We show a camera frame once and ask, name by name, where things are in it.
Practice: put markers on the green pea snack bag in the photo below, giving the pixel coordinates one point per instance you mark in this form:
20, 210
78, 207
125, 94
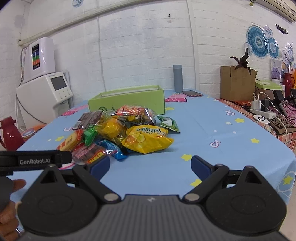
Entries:
169, 123

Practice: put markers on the smartphone with red case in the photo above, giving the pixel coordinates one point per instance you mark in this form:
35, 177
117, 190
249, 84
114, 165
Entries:
192, 93

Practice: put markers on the grey cylindrical bottle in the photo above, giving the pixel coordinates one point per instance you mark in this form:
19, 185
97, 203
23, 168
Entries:
178, 78

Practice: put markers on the red orange cracker bag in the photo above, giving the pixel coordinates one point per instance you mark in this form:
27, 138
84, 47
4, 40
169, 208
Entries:
135, 115

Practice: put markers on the blue paper fan decoration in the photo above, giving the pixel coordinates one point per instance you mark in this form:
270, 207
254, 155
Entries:
257, 39

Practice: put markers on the red thermos jug left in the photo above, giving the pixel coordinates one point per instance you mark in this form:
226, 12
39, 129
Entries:
12, 139

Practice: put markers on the person's left hand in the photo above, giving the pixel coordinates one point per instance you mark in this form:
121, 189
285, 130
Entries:
9, 221

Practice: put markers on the green cardboard box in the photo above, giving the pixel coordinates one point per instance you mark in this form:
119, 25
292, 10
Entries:
150, 96

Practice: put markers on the small green box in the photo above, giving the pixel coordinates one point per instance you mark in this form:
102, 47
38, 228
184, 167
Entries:
266, 84

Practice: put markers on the green biscuit packet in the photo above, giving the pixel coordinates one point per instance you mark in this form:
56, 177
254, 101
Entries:
91, 135

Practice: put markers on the white wireless charger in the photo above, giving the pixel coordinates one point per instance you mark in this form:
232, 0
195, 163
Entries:
261, 119

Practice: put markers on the white screen appliance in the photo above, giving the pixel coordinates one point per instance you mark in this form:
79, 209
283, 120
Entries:
43, 99

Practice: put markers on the dark red cookie packet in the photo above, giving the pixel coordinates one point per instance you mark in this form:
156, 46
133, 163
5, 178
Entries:
83, 154

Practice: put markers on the yellow cake snack packet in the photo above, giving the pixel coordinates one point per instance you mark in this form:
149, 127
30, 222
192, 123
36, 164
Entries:
70, 143

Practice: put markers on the white power strip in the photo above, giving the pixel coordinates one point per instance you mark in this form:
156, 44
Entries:
266, 114

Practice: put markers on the blue cartoon tablecloth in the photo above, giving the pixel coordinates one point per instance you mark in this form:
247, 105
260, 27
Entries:
218, 134

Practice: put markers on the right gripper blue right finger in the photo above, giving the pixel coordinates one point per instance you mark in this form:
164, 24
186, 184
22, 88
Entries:
212, 177

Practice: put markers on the brown cardboard box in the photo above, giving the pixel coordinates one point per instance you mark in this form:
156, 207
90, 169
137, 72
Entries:
237, 84

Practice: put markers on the blue snack bag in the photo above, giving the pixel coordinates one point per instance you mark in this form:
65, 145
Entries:
119, 153

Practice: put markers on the large yellow chip bag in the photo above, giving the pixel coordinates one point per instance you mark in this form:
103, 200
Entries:
147, 139

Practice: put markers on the red kettle right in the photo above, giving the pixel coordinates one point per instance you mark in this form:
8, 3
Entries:
288, 81

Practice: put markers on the golden yellow candy bag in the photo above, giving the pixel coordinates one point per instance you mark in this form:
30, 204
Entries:
112, 129

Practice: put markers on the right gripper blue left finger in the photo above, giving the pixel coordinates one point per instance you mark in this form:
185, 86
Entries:
89, 175

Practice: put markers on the white air conditioner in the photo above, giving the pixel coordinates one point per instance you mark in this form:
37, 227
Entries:
284, 8

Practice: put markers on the dark purple plant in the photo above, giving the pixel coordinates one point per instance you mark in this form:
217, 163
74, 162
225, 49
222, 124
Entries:
242, 62

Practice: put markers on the white water purifier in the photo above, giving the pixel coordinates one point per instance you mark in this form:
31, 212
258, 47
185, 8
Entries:
39, 59

